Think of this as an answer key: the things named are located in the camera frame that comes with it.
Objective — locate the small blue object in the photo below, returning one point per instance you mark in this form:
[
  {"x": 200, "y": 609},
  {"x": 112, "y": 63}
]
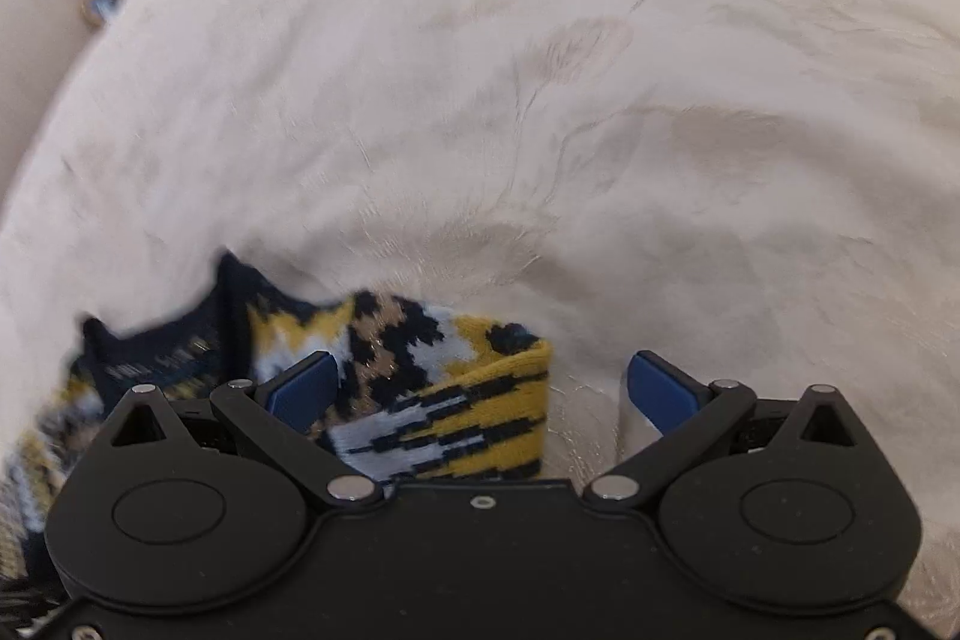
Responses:
[{"x": 100, "y": 6}]

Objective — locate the patterned knit sweater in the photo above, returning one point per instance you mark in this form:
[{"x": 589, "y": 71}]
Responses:
[{"x": 457, "y": 419}]

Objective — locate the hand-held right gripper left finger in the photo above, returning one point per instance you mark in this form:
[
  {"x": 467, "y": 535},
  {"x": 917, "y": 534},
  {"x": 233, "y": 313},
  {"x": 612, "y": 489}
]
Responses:
[{"x": 304, "y": 389}]

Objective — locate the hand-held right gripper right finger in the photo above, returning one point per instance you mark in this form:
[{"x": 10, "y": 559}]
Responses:
[{"x": 658, "y": 394}]

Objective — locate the white embroidered bedspread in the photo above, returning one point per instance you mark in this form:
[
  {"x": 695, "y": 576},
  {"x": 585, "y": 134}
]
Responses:
[{"x": 465, "y": 85}]

